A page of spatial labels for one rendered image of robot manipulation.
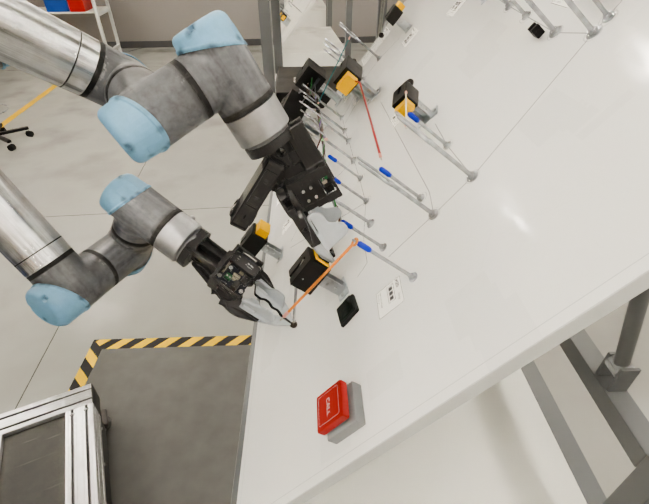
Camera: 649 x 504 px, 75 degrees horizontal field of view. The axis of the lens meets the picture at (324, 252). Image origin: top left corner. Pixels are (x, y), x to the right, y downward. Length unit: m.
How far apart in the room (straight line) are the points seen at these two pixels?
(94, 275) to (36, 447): 1.14
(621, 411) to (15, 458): 1.69
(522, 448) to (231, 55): 0.83
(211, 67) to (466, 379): 0.43
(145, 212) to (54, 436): 1.23
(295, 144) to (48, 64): 0.30
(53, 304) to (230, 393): 1.32
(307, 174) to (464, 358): 0.30
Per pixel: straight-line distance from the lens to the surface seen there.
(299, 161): 0.59
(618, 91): 0.55
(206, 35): 0.54
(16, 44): 0.62
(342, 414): 0.53
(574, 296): 0.43
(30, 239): 0.73
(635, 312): 0.72
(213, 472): 1.79
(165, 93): 0.53
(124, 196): 0.73
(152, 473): 1.85
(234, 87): 0.54
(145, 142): 0.53
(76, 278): 0.74
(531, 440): 0.98
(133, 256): 0.79
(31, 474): 1.78
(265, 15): 1.49
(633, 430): 0.82
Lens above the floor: 1.58
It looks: 38 degrees down
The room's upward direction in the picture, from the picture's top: straight up
